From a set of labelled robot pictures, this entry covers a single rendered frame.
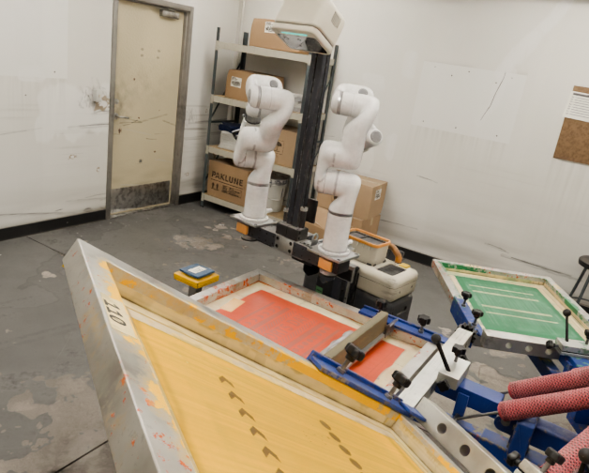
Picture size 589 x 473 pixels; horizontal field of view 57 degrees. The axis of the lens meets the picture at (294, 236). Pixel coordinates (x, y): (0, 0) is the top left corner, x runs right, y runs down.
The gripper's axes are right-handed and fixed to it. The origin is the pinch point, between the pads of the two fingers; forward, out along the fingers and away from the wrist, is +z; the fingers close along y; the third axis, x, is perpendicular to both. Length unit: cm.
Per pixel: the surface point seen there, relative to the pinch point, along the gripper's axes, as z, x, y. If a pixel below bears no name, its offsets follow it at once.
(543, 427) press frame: -123, -86, 29
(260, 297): -40, -76, -33
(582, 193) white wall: 141, 63, 262
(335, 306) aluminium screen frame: -51, -72, -8
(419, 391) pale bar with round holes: -111, -86, -2
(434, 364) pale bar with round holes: -99, -79, 9
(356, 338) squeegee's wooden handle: -88, -78, -13
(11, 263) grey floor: 222, -114, -168
